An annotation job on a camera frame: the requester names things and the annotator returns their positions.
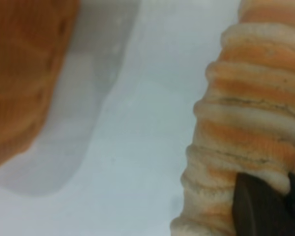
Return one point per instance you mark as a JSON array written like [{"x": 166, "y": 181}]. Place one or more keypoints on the striped bread roll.
[{"x": 248, "y": 123}]

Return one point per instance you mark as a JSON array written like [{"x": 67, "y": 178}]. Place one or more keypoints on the orange woven wicker basket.
[{"x": 22, "y": 73}]

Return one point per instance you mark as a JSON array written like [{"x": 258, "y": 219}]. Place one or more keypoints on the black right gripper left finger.
[{"x": 255, "y": 211}]

